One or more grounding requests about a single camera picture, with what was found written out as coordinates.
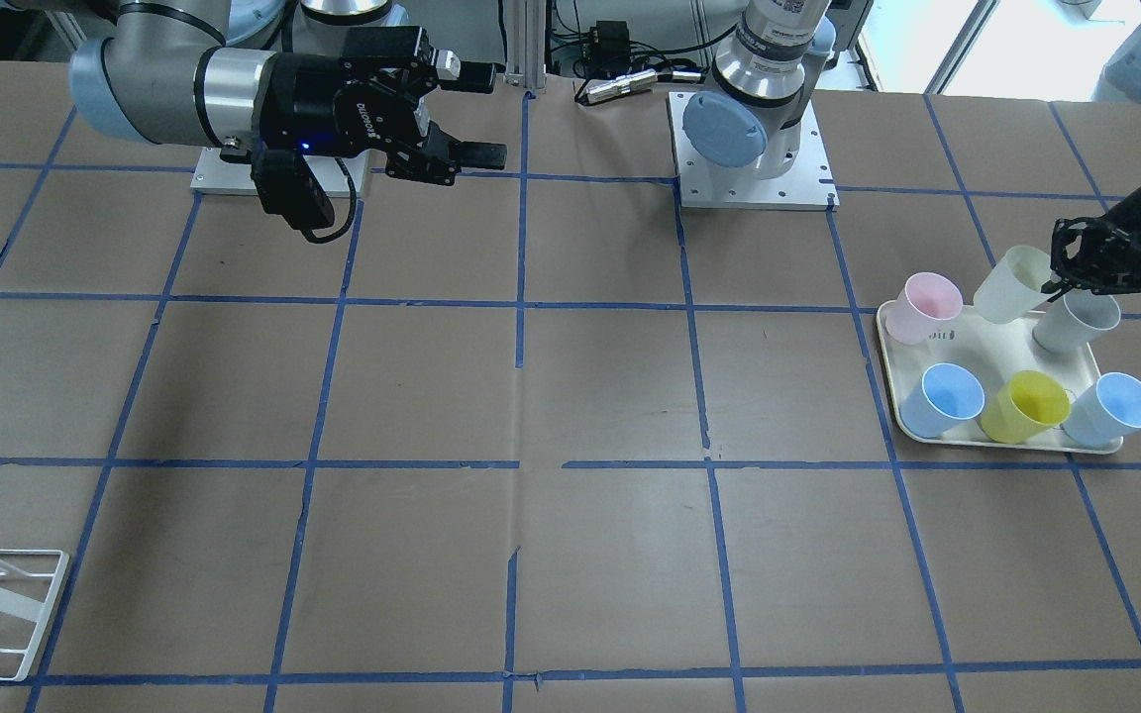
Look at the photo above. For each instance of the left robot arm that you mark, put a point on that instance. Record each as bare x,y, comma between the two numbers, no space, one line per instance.
768,61

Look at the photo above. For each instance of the light blue cup far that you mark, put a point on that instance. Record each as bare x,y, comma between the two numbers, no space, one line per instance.
947,396

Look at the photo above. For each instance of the grey cup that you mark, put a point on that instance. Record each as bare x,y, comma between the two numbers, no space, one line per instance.
1076,319

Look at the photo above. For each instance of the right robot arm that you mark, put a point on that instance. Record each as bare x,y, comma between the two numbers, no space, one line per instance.
190,73

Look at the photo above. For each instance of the aluminium frame post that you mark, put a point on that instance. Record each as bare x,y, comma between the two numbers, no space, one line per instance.
526,41

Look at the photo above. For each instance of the pink cup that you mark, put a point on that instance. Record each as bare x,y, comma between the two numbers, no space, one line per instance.
928,302

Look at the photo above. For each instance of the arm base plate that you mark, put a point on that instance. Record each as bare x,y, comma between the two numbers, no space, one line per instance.
727,157
214,175

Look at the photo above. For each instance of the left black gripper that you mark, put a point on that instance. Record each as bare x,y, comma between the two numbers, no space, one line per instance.
1076,259

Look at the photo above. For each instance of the light blue cup near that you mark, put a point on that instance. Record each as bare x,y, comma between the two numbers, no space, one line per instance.
1109,410

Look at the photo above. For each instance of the silver cylinder connector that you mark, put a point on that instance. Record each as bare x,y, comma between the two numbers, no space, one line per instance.
634,83

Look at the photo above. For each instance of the cream white cup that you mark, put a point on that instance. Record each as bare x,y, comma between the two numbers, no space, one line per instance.
1020,282

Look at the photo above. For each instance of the light blue cup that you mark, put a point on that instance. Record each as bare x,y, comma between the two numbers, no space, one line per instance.
947,396
1109,410

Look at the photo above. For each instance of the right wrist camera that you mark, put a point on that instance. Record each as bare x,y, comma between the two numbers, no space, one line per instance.
293,193

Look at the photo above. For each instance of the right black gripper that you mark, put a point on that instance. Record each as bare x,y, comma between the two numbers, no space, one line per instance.
305,97

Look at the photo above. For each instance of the cream plastic tray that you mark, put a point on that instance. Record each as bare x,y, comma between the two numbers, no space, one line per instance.
992,353

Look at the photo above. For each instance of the yellow cup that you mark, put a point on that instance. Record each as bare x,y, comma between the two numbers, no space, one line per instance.
1030,403

